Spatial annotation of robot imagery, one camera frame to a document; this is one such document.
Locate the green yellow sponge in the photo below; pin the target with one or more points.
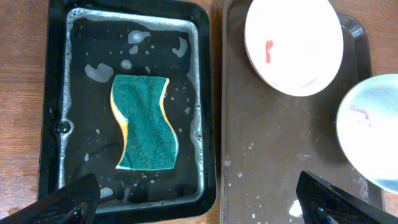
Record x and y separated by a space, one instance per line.
149 140

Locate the black soapy water tray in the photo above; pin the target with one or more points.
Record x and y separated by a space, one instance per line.
88 44

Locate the brown serving tray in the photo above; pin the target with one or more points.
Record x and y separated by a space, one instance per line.
269 138

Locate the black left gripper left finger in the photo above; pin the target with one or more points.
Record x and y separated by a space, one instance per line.
73 203

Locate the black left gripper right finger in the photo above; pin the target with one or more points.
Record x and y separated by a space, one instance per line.
323 202

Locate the pink plate with red stain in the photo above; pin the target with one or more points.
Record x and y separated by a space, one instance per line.
295 46

